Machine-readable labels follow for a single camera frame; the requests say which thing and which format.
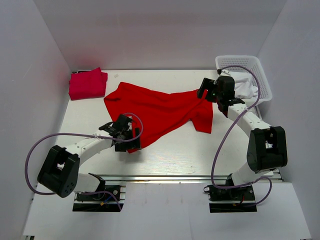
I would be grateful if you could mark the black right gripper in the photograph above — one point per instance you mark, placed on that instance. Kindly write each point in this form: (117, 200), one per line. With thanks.
(207, 83)

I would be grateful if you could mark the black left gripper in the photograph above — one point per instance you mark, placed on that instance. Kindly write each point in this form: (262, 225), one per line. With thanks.
(133, 143)

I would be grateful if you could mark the red t-shirt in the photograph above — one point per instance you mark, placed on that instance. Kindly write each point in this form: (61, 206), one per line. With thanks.
(157, 113)

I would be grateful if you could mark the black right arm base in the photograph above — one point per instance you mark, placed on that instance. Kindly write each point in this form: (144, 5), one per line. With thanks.
(236, 200)

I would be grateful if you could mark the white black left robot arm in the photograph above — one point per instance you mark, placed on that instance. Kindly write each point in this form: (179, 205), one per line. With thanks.
(60, 170)

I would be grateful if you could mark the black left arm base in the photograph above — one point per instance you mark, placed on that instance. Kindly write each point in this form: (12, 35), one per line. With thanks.
(101, 202)

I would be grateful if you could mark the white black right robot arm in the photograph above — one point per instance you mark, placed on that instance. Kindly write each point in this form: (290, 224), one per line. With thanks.
(267, 145)

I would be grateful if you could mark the white t-shirt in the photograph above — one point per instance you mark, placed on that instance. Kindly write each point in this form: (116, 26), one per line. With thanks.
(244, 88)

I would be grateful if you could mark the white plastic basket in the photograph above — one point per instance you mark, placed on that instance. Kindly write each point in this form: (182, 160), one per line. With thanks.
(249, 64)

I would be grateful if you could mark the folded crimson t-shirt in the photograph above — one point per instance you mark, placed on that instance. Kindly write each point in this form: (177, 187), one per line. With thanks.
(88, 84)

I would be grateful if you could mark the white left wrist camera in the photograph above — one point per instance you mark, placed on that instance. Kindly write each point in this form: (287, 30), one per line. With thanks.
(127, 123)

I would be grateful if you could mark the aluminium rail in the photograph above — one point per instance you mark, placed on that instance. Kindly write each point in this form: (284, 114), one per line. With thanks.
(156, 178)

